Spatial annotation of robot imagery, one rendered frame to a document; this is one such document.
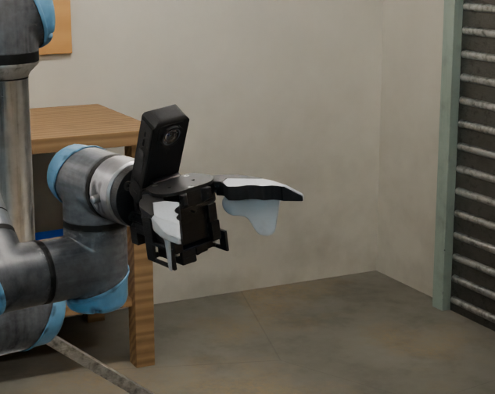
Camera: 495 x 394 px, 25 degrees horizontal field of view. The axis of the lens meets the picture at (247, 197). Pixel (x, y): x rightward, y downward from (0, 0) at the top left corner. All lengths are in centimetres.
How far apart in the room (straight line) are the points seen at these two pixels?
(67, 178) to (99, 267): 11
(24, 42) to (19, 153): 15
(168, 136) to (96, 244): 22
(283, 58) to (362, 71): 39
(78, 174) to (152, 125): 18
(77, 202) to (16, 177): 24
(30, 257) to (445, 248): 344
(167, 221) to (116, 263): 27
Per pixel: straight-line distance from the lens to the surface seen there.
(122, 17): 446
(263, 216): 118
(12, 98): 153
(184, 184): 118
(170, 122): 116
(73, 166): 132
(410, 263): 496
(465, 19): 447
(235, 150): 472
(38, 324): 160
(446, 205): 458
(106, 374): 323
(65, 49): 437
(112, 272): 134
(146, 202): 115
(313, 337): 435
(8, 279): 128
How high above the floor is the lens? 150
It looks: 13 degrees down
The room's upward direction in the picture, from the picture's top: straight up
